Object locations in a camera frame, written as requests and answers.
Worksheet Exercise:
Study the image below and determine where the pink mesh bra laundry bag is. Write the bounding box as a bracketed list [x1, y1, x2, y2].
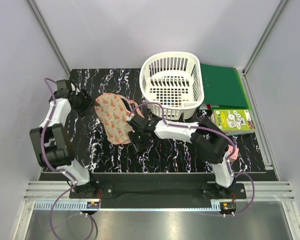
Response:
[94, 93, 138, 145]

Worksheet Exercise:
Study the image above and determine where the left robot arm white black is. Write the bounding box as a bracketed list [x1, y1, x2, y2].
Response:
[29, 79, 99, 198]

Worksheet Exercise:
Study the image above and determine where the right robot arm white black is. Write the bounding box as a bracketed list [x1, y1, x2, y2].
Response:
[127, 114, 236, 199]

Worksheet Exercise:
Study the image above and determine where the white plastic laundry basket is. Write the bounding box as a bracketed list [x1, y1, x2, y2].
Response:
[139, 51, 205, 121]

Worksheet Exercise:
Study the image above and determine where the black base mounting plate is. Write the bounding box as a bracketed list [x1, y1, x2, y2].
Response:
[69, 181, 247, 211]

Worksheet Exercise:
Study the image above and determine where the green illustrated book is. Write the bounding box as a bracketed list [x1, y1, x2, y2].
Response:
[211, 109, 256, 136]

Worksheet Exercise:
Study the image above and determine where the pink cube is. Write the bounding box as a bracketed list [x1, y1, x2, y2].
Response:
[227, 145, 239, 163]

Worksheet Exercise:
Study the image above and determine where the green folder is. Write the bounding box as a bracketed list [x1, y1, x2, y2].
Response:
[200, 63, 251, 110]

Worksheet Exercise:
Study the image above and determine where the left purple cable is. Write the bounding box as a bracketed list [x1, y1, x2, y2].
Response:
[39, 77, 98, 238]

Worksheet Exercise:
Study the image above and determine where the purple cable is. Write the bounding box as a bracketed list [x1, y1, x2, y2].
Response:
[126, 102, 256, 217]
[39, 77, 98, 238]

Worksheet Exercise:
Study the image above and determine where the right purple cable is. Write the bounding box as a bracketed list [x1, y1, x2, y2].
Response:
[126, 102, 256, 217]

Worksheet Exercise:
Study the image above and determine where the aluminium front rail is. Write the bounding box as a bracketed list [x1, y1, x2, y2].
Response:
[23, 181, 294, 212]

